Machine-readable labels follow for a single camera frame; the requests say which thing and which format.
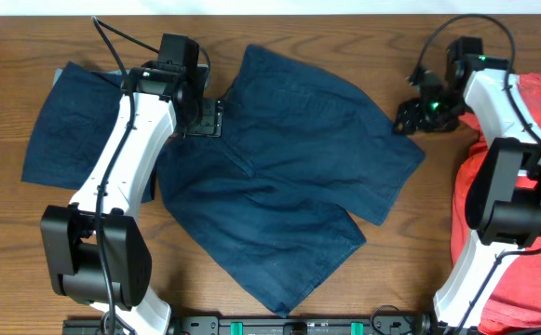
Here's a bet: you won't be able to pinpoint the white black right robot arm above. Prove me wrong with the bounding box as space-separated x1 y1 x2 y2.
394 51 541 334

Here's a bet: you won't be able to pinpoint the red t-shirt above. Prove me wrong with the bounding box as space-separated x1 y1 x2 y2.
451 74 541 334

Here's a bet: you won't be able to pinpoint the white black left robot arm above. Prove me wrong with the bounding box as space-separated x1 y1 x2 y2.
41 65 223 334

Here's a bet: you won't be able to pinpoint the navy blue shorts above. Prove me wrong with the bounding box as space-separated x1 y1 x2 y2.
156 45 425 317

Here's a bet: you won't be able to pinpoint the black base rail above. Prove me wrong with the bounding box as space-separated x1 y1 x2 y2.
61 304 434 335

